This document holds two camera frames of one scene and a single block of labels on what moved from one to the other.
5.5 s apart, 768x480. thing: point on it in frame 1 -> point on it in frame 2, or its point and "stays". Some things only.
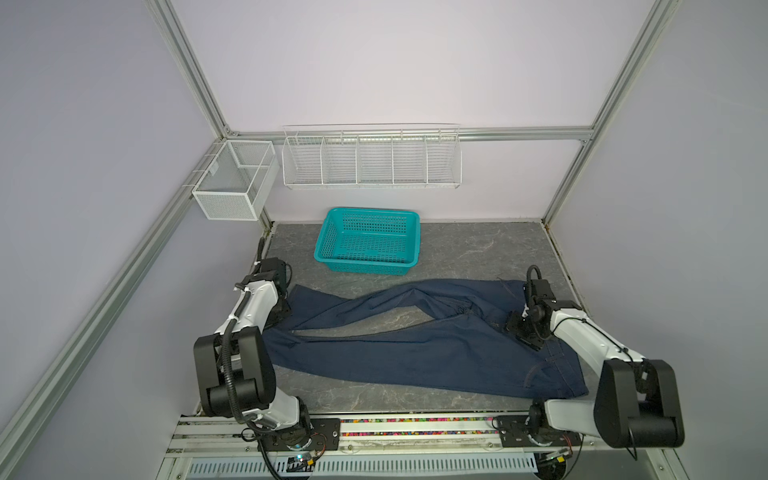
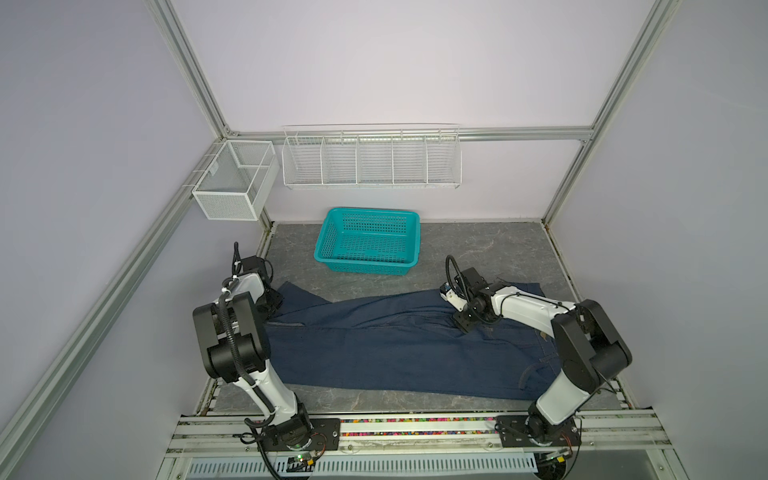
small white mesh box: [236, 185] stays
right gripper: [510, 324] -> [462, 323]
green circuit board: [299, 463] stays
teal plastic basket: [369, 241] stays
